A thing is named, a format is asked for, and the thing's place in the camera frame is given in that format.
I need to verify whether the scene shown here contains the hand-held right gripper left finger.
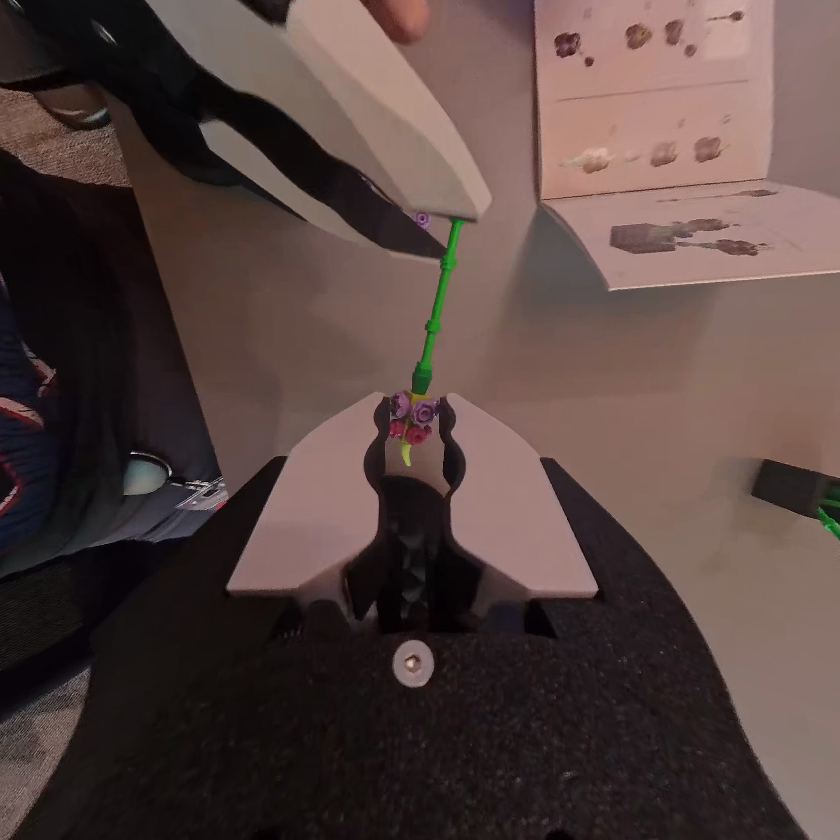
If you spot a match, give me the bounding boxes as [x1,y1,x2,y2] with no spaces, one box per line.
[226,392,397,620]

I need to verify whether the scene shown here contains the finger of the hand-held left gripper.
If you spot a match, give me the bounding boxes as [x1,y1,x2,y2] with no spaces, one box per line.
[204,119,450,259]
[145,0,494,224]

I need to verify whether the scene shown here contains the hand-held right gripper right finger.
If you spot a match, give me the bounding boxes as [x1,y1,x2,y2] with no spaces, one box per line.
[440,392,602,620]

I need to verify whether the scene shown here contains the green stem toy flower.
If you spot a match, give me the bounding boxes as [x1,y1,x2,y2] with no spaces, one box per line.
[385,214,468,469]

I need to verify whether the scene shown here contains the grey desk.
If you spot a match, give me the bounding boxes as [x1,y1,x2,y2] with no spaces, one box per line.
[112,0,840,840]

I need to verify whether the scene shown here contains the person's left hand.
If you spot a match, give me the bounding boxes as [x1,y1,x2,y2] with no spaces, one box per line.
[364,0,431,44]

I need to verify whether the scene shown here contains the pale oval dark-rimmed object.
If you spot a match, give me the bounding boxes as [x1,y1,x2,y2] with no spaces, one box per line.
[122,449,231,510]

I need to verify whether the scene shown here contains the person's dark pants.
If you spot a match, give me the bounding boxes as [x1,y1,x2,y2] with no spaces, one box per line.
[0,145,224,578]

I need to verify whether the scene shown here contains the LEGO flower bouquet in pot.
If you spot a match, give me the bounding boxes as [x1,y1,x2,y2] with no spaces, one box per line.
[751,457,840,536]

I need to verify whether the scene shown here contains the instruction booklet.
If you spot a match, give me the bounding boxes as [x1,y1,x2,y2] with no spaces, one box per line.
[532,0,840,292]

